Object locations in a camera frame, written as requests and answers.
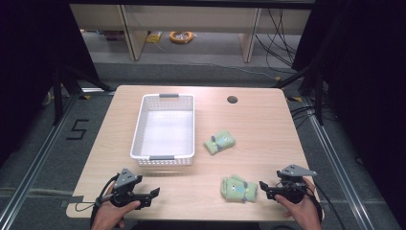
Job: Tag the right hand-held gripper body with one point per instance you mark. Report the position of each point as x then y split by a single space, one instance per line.
293 185

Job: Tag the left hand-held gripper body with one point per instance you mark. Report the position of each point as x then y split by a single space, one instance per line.
124 183

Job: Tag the green patterned socks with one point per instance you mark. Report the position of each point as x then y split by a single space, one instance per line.
220 142
237 190

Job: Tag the white plastic basket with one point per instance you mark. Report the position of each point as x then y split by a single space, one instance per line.
166 134

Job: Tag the person's right hand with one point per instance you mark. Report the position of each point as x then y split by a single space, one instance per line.
303 212

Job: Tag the person's left hand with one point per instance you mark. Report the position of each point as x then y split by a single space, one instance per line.
110 215

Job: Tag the grey tape strip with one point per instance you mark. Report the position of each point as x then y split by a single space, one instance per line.
75 199

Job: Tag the yellow black floor tape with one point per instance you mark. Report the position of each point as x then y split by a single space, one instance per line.
294 99
85 97

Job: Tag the black metal stand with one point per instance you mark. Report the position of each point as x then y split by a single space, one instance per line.
319 99
58 96

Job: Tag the black curtain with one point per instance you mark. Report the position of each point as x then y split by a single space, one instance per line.
28 64
367 80

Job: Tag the yellow packet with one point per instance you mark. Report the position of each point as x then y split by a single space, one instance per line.
154 37

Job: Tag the aluminium floor rail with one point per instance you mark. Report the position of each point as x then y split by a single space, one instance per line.
335 159
38 159

